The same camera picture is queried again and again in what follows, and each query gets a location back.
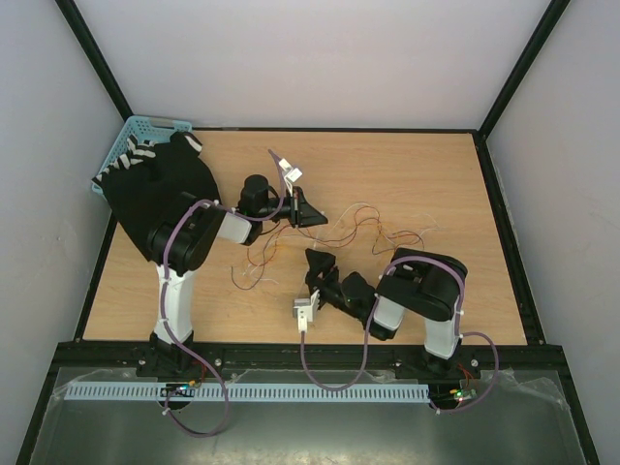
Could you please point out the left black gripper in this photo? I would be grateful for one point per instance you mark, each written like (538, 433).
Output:
(302, 213)

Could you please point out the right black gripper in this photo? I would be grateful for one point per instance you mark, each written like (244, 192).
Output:
(320, 262)

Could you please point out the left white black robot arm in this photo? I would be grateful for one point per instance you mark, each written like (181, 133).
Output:
(182, 241)

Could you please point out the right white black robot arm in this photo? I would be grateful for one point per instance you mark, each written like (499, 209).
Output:
(427, 284)

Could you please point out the blue plastic basket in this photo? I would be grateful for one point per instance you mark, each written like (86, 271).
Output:
(150, 128)

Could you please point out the black white striped cloth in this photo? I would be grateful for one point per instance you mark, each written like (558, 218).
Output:
(181, 146)

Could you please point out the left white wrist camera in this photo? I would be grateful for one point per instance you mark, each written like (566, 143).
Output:
(290, 174)

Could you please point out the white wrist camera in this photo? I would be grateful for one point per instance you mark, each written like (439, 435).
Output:
(305, 310)
(290, 174)

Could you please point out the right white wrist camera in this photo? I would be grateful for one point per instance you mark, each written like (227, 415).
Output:
(305, 310)

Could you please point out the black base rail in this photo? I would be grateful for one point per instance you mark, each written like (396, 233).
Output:
(228, 359)

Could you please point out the light blue slotted cable duct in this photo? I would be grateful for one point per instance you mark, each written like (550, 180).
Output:
(273, 393)

